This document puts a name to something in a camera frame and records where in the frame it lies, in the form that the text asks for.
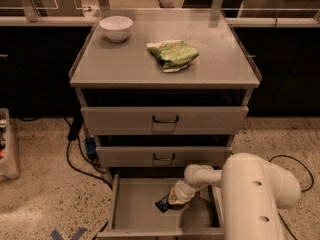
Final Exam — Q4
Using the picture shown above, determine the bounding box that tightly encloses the black floor cable right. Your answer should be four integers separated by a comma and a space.
268, 154, 315, 240

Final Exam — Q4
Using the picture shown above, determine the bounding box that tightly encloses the grey top drawer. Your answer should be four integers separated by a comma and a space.
81, 106, 248, 135

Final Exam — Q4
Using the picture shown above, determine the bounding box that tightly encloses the blue power adapter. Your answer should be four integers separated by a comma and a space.
85, 137, 96, 157

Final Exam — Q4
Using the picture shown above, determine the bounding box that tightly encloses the black floor cable left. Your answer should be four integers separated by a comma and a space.
63, 116, 114, 190

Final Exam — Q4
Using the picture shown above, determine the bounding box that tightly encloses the white ceramic bowl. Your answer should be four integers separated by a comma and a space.
99, 16, 133, 42

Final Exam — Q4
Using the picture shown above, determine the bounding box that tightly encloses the grey drawer cabinet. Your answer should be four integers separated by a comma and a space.
68, 8, 263, 185

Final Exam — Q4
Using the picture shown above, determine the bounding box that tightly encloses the clear plastic bin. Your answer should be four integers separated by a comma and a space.
0, 108, 20, 182

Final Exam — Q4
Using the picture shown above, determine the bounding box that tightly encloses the black power plug block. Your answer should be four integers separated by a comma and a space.
68, 113, 83, 141

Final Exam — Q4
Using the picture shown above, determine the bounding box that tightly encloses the black floor cable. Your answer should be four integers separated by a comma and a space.
268, 154, 315, 240
63, 116, 114, 190

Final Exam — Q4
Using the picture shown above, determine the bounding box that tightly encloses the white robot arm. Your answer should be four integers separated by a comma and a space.
168, 153, 301, 240

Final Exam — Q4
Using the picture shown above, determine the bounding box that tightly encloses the grey middle drawer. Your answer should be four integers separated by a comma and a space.
96, 146, 232, 167

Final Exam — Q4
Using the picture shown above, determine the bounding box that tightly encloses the grey bottom drawer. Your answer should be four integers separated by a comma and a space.
97, 175, 224, 240

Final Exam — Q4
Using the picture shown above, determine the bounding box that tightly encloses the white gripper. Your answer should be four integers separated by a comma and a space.
168, 180, 200, 211

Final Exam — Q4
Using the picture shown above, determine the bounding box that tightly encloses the grey drawer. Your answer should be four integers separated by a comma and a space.
96, 146, 232, 167
97, 175, 224, 240
81, 106, 248, 135

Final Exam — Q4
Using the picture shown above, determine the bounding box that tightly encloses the green chip bag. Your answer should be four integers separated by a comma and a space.
147, 40, 199, 73

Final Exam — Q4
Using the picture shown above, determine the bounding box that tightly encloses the black rxbar snack bar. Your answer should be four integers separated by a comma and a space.
155, 195, 172, 213

